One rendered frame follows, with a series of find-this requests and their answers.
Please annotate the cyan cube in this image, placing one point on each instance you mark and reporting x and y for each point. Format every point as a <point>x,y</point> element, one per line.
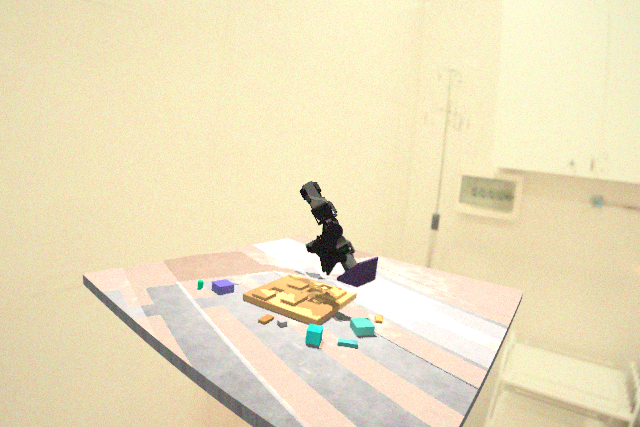
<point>314,334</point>

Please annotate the small orange flat bar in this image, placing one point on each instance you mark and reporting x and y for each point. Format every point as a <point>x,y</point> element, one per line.
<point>266,319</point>

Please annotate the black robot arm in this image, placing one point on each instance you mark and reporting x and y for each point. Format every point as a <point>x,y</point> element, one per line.
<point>322,210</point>

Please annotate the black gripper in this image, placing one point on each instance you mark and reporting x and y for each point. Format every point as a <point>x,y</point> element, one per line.
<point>328,257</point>

